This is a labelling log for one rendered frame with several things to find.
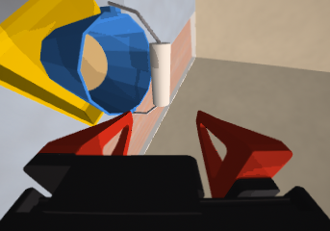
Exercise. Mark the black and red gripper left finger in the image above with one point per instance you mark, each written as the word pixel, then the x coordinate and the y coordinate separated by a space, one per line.
pixel 90 141

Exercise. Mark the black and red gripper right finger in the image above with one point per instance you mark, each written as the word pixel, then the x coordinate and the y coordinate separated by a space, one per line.
pixel 249 154

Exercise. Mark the yellow rectangular tray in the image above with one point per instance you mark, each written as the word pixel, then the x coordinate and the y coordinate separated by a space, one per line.
pixel 20 42

